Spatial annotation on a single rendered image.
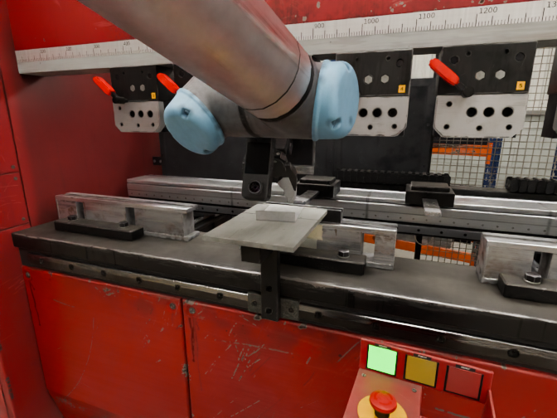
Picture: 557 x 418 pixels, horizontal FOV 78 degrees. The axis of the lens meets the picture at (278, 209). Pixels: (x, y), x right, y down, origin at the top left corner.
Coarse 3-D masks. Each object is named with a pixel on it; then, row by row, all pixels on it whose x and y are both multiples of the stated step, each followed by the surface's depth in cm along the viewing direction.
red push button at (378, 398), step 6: (378, 390) 53; (372, 396) 51; (378, 396) 51; (384, 396) 51; (390, 396) 51; (372, 402) 50; (378, 402) 50; (384, 402) 50; (390, 402) 50; (396, 402) 50; (378, 408) 50; (384, 408) 49; (390, 408) 49; (378, 414) 51; (384, 414) 50
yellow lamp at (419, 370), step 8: (408, 360) 57; (416, 360) 56; (424, 360) 55; (408, 368) 57; (416, 368) 56; (424, 368) 56; (432, 368) 55; (408, 376) 57; (416, 376) 57; (424, 376) 56; (432, 376) 56; (432, 384) 56
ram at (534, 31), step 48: (48, 0) 92; (288, 0) 71; (336, 0) 68; (384, 0) 65; (432, 0) 63; (480, 0) 60; (528, 0) 58; (336, 48) 70; (384, 48) 67; (432, 48) 66
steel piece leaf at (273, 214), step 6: (258, 210) 73; (264, 210) 81; (270, 210) 81; (276, 210) 81; (282, 210) 81; (288, 210) 81; (294, 210) 81; (300, 210) 81; (258, 216) 73; (264, 216) 73; (270, 216) 72; (276, 216) 72; (282, 216) 72; (288, 216) 72; (294, 216) 71
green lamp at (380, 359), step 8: (376, 352) 59; (384, 352) 58; (392, 352) 58; (368, 360) 60; (376, 360) 59; (384, 360) 58; (392, 360) 58; (376, 368) 59; (384, 368) 59; (392, 368) 58
